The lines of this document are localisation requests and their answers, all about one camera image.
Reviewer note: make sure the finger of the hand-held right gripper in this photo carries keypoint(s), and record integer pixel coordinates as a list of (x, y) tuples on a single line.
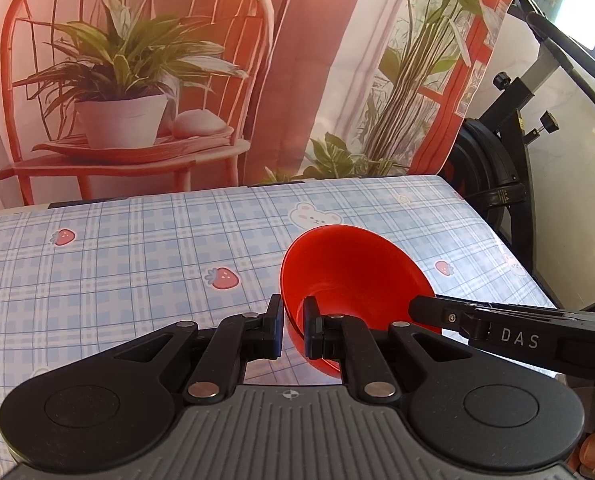
[(442, 316)]

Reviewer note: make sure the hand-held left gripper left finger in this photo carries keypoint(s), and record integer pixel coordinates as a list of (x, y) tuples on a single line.
[(270, 330)]

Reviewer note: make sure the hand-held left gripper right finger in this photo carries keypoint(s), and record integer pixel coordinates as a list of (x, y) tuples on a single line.
[(313, 330)]

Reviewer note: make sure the red plastic bowl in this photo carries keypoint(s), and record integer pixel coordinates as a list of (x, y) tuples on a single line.
[(347, 270)]

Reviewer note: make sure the black exercise bike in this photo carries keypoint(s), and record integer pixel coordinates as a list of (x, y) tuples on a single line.
[(497, 170)]

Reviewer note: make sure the blue checked tablecloth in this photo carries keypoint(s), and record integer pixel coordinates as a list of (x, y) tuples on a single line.
[(127, 260)]

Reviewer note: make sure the printed backdrop cloth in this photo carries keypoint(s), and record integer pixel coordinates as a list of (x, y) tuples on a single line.
[(227, 60)]

